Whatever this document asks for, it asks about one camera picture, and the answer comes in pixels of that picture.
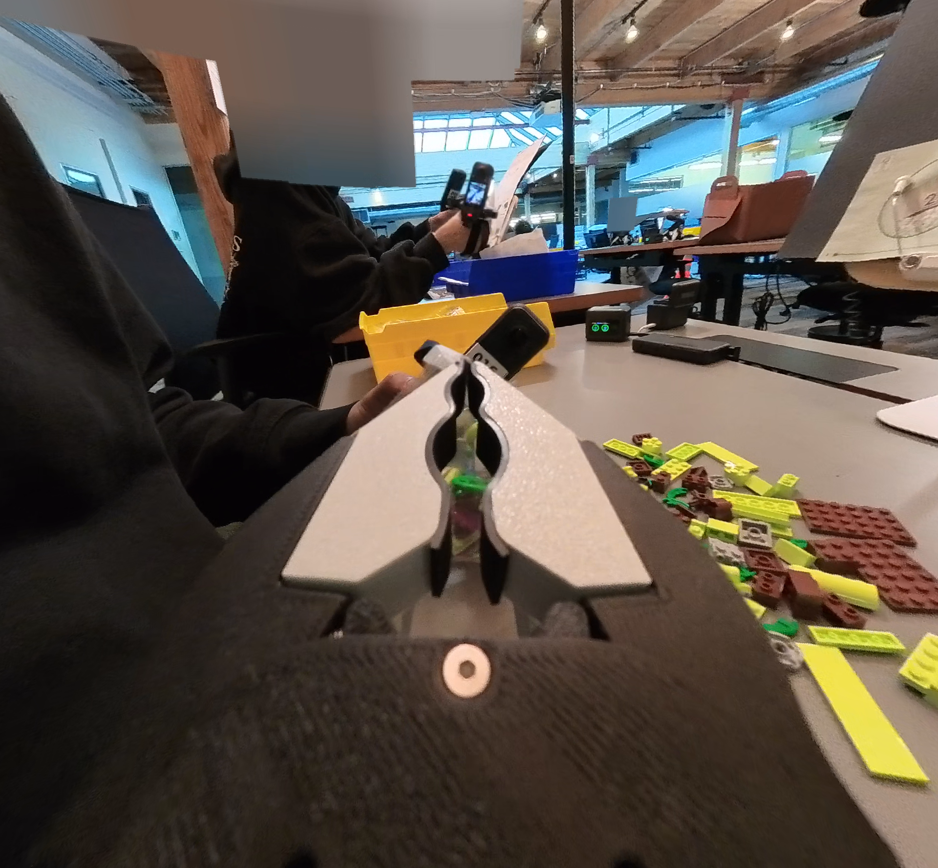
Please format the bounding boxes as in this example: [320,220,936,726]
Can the yellow storage bins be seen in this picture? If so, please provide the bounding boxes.
[359,294,555,386]

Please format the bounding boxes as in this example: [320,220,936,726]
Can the black monitor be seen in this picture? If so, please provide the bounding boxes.
[777,0,938,265]

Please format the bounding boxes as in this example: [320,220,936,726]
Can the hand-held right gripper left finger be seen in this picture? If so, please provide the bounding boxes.
[280,360,470,620]

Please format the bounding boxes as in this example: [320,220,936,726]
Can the pile of toy bricks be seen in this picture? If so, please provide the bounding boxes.
[602,432,907,671]

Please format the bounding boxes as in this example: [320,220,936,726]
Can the person's left hand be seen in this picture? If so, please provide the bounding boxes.
[346,372,427,435]

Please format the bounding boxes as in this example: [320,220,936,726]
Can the black pillar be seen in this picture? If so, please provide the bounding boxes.
[526,0,618,251]

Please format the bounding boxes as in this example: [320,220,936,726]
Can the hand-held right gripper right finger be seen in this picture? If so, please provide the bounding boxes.
[469,360,655,623]

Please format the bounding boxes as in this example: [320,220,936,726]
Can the grey desk with wood edge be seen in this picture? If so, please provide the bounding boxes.
[333,282,650,346]

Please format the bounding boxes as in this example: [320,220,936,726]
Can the lime flat tile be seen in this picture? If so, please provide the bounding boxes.
[796,642,931,785]

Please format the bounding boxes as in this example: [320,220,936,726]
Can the toy instruction booklet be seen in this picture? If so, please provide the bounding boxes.
[815,143,938,270]

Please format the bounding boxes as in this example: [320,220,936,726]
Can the wooden pillar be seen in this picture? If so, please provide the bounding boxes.
[143,51,237,277]

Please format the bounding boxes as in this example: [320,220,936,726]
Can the long wooden desk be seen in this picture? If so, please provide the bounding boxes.
[582,238,787,262]

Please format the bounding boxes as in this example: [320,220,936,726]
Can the black adapter box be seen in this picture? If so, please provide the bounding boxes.
[646,279,704,331]

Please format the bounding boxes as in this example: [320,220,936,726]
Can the white printed banner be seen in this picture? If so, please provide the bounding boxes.
[487,137,548,255]

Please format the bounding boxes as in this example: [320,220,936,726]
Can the black office chair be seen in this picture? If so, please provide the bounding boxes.
[806,282,911,350]

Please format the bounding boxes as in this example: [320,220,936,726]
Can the black charger with green display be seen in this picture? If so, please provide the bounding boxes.
[585,306,633,343]

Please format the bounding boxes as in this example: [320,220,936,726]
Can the person's left forearm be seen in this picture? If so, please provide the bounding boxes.
[150,384,357,526]

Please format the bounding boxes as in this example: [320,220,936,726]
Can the grey desk cable hatch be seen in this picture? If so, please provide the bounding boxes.
[707,335,899,384]

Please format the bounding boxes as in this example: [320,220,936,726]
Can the blue storage bin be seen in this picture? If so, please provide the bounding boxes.
[447,249,580,302]

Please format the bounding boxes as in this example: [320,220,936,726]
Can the black ribbed power brick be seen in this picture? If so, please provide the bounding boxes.
[632,332,742,367]

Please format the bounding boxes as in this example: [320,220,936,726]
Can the lime rounded long brick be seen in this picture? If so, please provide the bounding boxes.
[898,632,938,709]

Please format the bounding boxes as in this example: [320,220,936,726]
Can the small bag of pieces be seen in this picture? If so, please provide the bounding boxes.
[440,421,501,563]

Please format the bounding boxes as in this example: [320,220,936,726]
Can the black printed cloth panel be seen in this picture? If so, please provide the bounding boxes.
[66,187,222,354]

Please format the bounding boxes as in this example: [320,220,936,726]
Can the large brown studded plate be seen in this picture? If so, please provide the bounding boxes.
[806,537,938,614]
[796,498,917,549]

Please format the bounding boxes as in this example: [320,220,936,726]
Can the brown bag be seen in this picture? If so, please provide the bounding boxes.
[700,172,816,247]

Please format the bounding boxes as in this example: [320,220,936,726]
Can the white monitor stand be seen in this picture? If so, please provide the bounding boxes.
[875,245,938,444]

